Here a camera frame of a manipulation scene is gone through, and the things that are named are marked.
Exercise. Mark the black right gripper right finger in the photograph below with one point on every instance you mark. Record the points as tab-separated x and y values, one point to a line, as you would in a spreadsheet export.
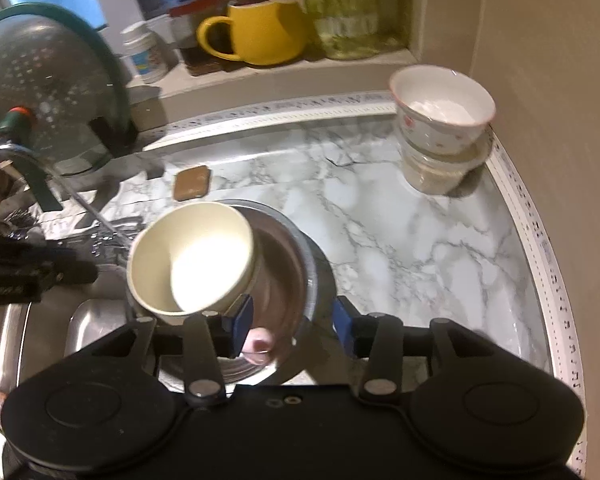
379	340

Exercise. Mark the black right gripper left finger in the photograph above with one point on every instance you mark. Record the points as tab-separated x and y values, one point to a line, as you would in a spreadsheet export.
206	338

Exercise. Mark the large steel bowl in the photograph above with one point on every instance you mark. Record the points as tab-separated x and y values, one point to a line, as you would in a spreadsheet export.
313	338

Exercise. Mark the cream plastic bowl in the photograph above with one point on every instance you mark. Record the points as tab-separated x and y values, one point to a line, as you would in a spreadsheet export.
195	258

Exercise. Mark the pink handled steel-lined bowl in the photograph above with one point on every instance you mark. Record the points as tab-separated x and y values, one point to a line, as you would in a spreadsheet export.
281	289

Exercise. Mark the stainless steel sink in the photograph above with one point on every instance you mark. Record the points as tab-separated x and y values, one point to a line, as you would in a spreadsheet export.
67	319

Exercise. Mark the brown soap bar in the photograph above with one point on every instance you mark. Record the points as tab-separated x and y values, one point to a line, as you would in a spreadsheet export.
191	183

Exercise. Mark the glass pot lid green rim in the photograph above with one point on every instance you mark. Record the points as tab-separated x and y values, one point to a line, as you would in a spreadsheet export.
62	90

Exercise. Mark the white floral bowl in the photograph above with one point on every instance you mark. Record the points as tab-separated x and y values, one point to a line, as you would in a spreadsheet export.
439	110

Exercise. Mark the white label jar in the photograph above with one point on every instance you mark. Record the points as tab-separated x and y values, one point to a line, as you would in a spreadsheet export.
142	47

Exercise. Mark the yellow mug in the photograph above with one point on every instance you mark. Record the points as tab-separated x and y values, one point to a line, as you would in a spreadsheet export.
261	34

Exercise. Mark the green glass pitcher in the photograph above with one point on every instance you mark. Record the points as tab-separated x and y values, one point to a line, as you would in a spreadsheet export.
353	29

